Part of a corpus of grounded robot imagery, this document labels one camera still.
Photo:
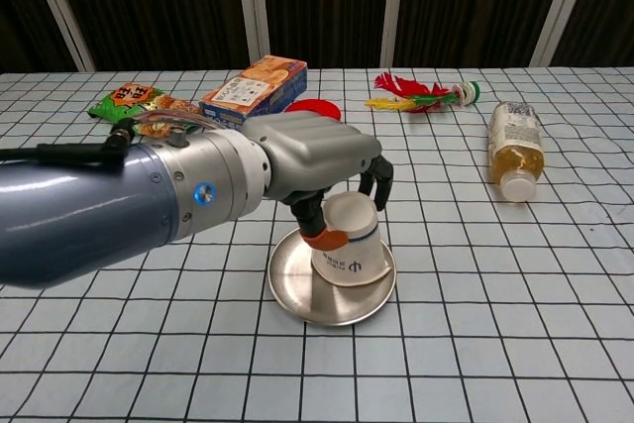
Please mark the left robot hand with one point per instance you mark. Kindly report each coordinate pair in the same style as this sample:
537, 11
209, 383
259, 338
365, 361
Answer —
317, 150

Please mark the white paper cup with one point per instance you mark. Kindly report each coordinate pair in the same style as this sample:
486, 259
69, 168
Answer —
351, 264

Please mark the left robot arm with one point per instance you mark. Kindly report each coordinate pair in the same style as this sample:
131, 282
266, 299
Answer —
99, 205

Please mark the red round plastic disc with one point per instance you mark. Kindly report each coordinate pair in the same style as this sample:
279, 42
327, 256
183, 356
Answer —
312, 106

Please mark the blue biscuit box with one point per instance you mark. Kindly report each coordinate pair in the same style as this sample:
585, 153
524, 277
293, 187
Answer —
247, 91

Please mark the colourful feather shuttlecock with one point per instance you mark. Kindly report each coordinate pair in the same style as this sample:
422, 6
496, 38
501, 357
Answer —
425, 98

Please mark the stainless steel round plate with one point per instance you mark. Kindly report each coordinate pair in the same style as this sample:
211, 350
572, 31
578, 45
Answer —
322, 304

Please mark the plastic tea bottle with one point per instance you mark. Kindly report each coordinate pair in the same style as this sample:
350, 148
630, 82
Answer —
515, 155

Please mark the green snack bag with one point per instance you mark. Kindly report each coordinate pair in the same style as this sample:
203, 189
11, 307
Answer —
124, 101

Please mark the white metal frame post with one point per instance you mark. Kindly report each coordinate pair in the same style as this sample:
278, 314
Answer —
58, 9
563, 7
396, 2
252, 2

